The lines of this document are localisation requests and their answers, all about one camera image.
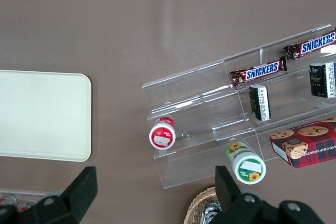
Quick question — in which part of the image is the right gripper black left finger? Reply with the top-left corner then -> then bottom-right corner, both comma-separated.
0,166 -> 98,224

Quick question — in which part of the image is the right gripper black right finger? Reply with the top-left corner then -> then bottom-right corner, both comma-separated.
209,165 -> 326,224

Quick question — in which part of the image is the light wicker basket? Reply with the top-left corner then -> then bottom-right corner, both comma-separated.
183,186 -> 224,224

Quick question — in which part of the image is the cream rectangular serving tray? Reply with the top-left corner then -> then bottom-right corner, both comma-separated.
0,69 -> 92,163

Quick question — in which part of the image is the green sunflower yogurt cup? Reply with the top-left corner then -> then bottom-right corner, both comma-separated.
226,142 -> 267,185

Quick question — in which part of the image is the stack of foil trays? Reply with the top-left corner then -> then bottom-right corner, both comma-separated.
201,201 -> 224,224

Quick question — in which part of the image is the clear acrylic bottle rack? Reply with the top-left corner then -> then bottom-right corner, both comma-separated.
0,188 -> 47,214

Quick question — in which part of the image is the red cola bottle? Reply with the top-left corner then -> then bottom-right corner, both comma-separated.
17,199 -> 39,212
0,194 -> 17,209

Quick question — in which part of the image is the red lid yogurt cup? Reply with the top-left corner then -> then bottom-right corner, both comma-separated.
148,116 -> 177,151

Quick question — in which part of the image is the small black carton box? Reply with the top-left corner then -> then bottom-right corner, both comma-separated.
248,84 -> 271,122
309,62 -> 336,99

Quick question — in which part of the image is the clear acrylic stepped display stand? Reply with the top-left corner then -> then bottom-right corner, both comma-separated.
141,23 -> 336,189

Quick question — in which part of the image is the red tartan cookie box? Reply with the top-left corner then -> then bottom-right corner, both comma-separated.
269,116 -> 336,169

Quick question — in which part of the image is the Snickers chocolate bar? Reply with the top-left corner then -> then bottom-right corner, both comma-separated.
283,28 -> 336,61
230,56 -> 288,88

